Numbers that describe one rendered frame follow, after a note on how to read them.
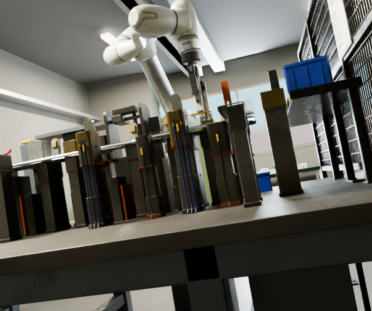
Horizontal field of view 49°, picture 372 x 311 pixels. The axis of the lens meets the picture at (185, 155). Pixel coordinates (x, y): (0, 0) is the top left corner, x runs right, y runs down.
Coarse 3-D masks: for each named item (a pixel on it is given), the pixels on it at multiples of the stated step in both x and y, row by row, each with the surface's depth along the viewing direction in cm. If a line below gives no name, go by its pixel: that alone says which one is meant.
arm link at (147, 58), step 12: (144, 48) 212; (144, 60) 217; (156, 60) 221; (144, 72) 224; (156, 72) 222; (156, 84) 226; (168, 84) 230; (168, 96) 231; (168, 108) 235; (192, 120) 243
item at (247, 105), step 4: (248, 100) 117; (228, 104) 118; (236, 104) 121; (240, 104) 122; (244, 104) 123; (248, 104) 124; (220, 108) 122; (224, 108) 123; (228, 108) 125; (244, 108) 130; (248, 108) 131; (252, 108) 126; (220, 112) 127; (224, 112) 131; (248, 112) 140; (252, 112) 142; (224, 116) 137
